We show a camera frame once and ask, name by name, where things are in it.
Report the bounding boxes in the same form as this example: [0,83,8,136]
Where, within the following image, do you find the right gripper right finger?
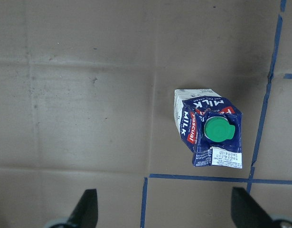
[231,187,276,228]

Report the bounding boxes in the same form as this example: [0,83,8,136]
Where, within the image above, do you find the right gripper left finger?
[64,189,98,228]

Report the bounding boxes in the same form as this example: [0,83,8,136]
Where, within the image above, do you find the blue white milk carton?
[174,89,243,169]

